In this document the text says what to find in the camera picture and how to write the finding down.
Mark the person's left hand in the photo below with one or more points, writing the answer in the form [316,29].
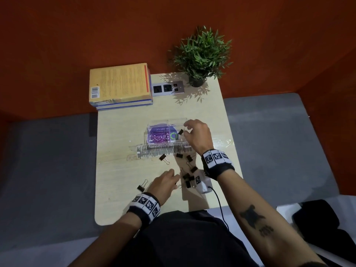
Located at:
[161,186]

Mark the person's right hand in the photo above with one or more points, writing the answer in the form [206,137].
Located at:
[199,137]

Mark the person's left fingers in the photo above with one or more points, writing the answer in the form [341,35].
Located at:
[173,179]

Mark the person's right thumb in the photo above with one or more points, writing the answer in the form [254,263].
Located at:
[189,132]

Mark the person's right forearm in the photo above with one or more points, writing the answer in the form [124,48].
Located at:
[258,219]

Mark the person's left forearm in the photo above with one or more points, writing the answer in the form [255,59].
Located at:
[111,241]

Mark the scattered group of binder clips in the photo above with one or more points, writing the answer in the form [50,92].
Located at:
[188,184]

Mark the clear plastic box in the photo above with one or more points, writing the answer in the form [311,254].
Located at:
[164,127]

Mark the purple paper clips bundle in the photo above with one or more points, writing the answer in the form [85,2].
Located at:
[159,137]

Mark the clear plastic box lid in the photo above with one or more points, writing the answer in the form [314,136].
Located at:
[155,152]

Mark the left marker-printed wristband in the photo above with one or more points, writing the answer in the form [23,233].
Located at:
[146,205]

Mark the marker-printed wristband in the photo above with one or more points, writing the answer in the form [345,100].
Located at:
[217,161]
[146,205]

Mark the right marker-printed wristband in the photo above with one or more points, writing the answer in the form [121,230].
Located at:
[217,161]

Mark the silver power outlet panel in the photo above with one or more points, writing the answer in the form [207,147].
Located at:
[168,88]

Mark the person's black clothing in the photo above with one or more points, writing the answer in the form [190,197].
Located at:
[183,241]

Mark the blue-edged book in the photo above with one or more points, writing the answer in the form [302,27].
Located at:
[125,106]

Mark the green potted artificial plant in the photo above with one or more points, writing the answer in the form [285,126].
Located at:
[201,56]

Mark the yellow book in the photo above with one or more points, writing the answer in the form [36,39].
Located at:
[119,82]

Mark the white sheet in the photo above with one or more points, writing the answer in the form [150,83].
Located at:
[286,209]

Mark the black bag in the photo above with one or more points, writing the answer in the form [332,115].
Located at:
[322,222]

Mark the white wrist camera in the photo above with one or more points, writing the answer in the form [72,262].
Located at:
[202,186]

